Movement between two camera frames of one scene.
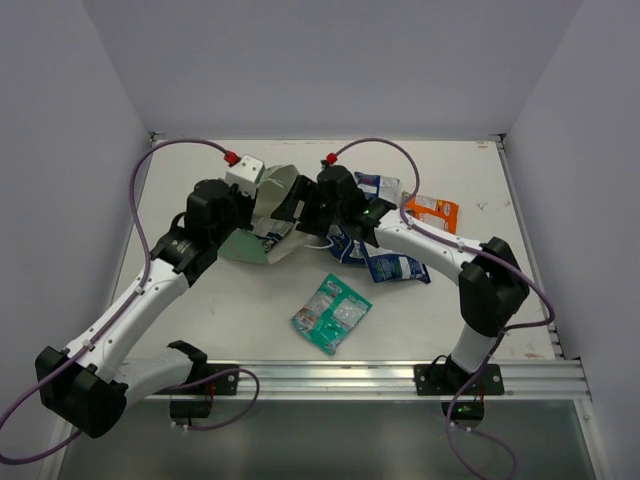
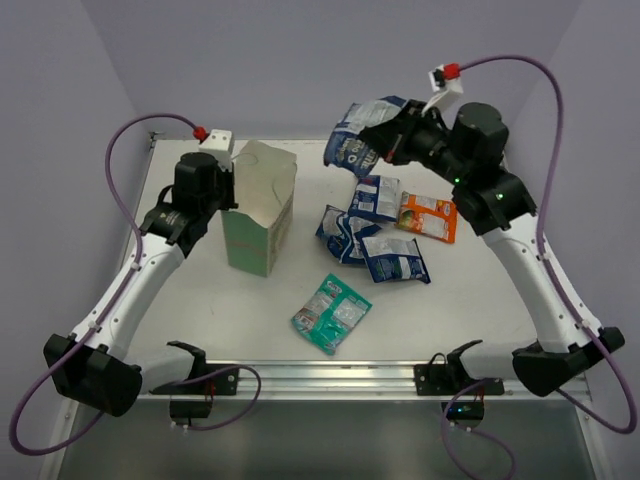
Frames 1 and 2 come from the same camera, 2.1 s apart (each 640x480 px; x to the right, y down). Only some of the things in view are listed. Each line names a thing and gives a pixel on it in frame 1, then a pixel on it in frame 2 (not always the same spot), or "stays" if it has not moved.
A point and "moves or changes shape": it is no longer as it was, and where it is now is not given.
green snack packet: x=329 y=314 stays
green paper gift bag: x=269 y=239 moves or changes shape
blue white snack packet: x=377 y=186 stays
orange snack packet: x=440 y=213 stays
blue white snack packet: x=270 y=231 → x=347 y=147
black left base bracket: x=226 y=385 stays
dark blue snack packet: x=394 y=266 stays
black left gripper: x=245 y=211 → x=226 y=187
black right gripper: x=306 y=189 → x=388 y=138
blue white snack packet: x=343 y=248 stays
